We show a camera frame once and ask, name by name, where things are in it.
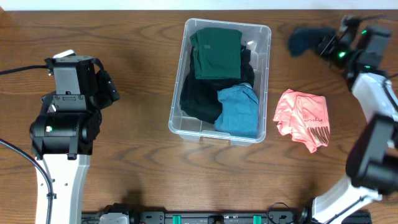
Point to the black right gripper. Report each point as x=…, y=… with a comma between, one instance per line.
x=325, y=48

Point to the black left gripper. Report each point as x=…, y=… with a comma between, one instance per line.
x=104, y=89

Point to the small black garment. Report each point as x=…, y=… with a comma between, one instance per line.
x=307, y=38

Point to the pink printed shirt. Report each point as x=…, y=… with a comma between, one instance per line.
x=304, y=116

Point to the dark green camisole top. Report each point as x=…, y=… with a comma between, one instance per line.
x=216, y=53

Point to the blue cloth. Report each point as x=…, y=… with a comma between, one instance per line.
x=239, y=116

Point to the large black garment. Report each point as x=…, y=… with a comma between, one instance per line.
x=199, y=98

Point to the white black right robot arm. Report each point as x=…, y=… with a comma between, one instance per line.
x=370, y=172

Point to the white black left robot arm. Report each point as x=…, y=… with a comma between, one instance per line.
x=64, y=131

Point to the clear plastic storage bin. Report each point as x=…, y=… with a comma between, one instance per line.
x=257, y=38

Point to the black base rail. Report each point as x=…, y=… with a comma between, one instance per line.
x=122, y=213

